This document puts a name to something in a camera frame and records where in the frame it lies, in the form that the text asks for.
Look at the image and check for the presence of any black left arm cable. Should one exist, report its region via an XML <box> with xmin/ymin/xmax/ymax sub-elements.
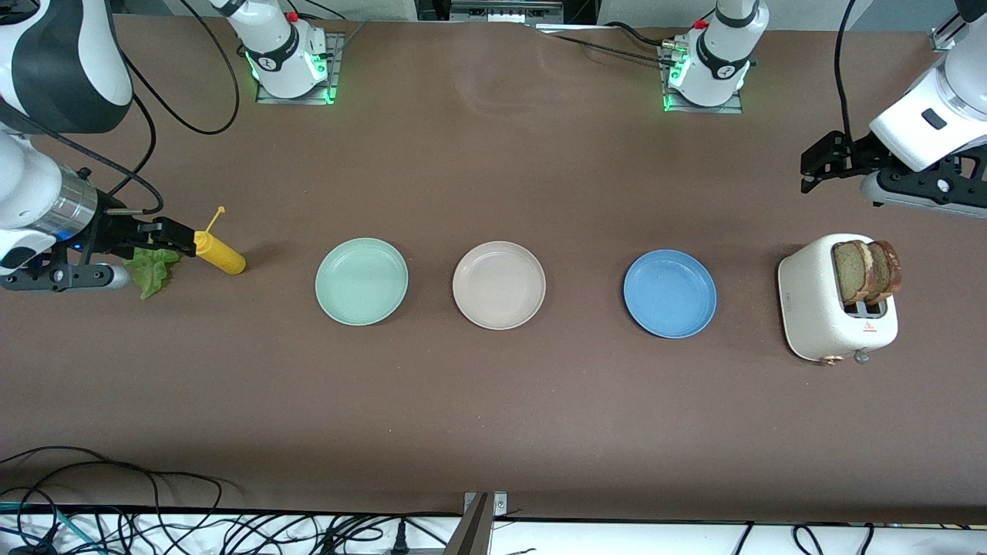
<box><xmin>834</xmin><ymin>0</ymin><xmax>859</xmax><ymax>144</ymax></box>

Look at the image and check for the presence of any white two-slot toaster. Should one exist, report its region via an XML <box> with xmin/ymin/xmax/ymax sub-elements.
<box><xmin>777</xmin><ymin>234</ymin><xmax>900</xmax><ymax>365</ymax></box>

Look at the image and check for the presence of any beige plate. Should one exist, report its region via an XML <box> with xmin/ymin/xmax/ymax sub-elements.
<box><xmin>452</xmin><ymin>240</ymin><xmax>547</xmax><ymax>331</ymax></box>

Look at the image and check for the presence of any aluminium profile bar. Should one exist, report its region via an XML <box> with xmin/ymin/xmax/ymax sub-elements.
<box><xmin>929</xmin><ymin>0</ymin><xmax>987</xmax><ymax>52</ymax></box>

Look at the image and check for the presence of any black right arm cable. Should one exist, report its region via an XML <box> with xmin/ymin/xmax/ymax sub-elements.
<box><xmin>0</xmin><ymin>0</ymin><xmax>242</xmax><ymax>217</ymax></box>

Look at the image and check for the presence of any metal table clamp bracket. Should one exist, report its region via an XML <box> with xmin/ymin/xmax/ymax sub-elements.
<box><xmin>443</xmin><ymin>491</ymin><xmax>510</xmax><ymax>555</ymax></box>

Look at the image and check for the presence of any long black looped cable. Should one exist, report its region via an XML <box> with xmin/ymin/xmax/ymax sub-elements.
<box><xmin>0</xmin><ymin>446</ymin><xmax>226</xmax><ymax>555</ymax></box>

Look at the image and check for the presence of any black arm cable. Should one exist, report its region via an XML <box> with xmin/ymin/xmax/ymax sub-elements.
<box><xmin>834</xmin><ymin>0</ymin><xmax>859</xmax><ymax>144</ymax></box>
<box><xmin>0</xmin><ymin>0</ymin><xmax>242</xmax><ymax>217</ymax></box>

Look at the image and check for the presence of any black equipment box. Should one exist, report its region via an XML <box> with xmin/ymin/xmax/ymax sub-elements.
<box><xmin>415</xmin><ymin>0</ymin><xmax>568</xmax><ymax>24</ymax></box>

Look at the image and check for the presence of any teal cable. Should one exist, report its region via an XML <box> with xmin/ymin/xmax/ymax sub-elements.
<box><xmin>0</xmin><ymin>501</ymin><xmax>101</xmax><ymax>555</ymax></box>

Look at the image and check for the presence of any yellow mustard squeeze bottle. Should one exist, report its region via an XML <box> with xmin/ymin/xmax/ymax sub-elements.
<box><xmin>193</xmin><ymin>206</ymin><xmax>248</xmax><ymax>277</ymax></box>

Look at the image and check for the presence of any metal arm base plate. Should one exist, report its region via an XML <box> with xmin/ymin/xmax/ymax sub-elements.
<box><xmin>659</xmin><ymin>42</ymin><xmax>746</xmax><ymax>116</ymax></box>
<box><xmin>254</xmin><ymin>31</ymin><xmax>345</xmax><ymax>106</ymax></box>

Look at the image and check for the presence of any green plate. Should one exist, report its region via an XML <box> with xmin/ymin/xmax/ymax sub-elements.
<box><xmin>315</xmin><ymin>237</ymin><xmax>410</xmax><ymax>328</ymax></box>

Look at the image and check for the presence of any brown bread slice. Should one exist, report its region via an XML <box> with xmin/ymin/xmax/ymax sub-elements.
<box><xmin>868</xmin><ymin>240</ymin><xmax>903</xmax><ymax>304</ymax></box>
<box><xmin>832</xmin><ymin>240</ymin><xmax>875</xmax><ymax>304</ymax></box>

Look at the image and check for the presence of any green lettuce leaf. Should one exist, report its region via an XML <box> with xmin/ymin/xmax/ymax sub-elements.
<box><xmin>123</xmin><ymin>245</ymin><xmax>181</xmax><ymax>301</ymax></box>

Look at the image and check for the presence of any thin black cable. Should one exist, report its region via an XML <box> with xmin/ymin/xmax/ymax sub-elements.
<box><xmin>532</xmin><ymin>22</ymin><xmax>684</xmax><ymax>69</ymax></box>

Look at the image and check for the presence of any blue plate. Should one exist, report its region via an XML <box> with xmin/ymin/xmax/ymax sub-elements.
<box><xmin>623</xmin><ymin>249</ymin><xmax>718</xmax><ymax>340</ymax></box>

